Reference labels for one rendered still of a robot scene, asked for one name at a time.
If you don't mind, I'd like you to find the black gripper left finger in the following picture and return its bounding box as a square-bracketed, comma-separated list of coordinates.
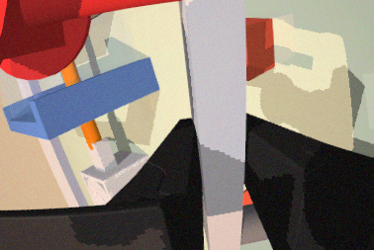
[0, 118, 204, 250]

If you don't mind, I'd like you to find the red-orange block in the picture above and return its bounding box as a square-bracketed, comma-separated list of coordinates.
[245, 18, 275, 81]
[243, 190, 253, 206]

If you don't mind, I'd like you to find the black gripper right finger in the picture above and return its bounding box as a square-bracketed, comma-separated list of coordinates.
[243, 114, 374, 250]

